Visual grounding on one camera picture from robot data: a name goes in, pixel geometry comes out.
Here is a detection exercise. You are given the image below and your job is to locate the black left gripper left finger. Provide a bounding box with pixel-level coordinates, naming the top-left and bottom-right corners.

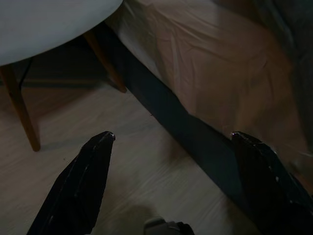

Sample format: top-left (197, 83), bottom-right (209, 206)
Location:
top-left (26, 131), bottom-right (116, 235)

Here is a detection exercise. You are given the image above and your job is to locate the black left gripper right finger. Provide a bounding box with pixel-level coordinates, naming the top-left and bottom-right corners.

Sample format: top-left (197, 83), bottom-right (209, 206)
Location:
top-left (230, 131), bottom-right (313, 235)

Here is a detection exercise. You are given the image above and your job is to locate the white chair with wooden legs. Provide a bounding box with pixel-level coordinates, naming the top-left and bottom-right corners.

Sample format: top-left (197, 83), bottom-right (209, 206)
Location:
top-left (0, 0), bottom-right (128, 152)

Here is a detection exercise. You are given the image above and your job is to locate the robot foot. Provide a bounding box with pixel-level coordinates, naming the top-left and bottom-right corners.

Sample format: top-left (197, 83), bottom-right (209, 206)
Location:
top-left (143, 216), bottom-right (196, 235)

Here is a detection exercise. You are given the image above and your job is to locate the bed with beige sheet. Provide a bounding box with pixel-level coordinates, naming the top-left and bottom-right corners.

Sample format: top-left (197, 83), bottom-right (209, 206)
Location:
top-left (92, 0), bottom-right (313, 196)

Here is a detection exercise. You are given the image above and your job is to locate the dark grey blanket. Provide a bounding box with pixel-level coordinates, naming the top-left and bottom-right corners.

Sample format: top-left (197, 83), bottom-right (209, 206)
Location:
top-left (249, 0), bottom-right (313, 147)

